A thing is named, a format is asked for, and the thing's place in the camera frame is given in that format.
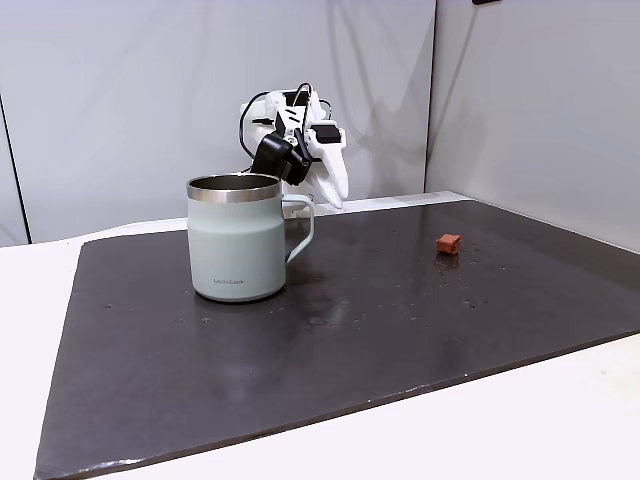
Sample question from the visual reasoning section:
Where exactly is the small red-brown cube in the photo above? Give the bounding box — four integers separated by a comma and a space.
435, 233, 463, 256

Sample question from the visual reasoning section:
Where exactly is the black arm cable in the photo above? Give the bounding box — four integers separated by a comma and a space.
238, 102, 261, 161

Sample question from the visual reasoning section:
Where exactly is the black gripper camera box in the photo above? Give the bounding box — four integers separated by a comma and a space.
251, 131, 312, 188

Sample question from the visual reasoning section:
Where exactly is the pale green steel mug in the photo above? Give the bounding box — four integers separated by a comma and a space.
186, 173, 316, 303

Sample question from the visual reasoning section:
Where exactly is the dark grey table mat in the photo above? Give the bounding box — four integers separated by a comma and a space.
33, 192, 640, 480

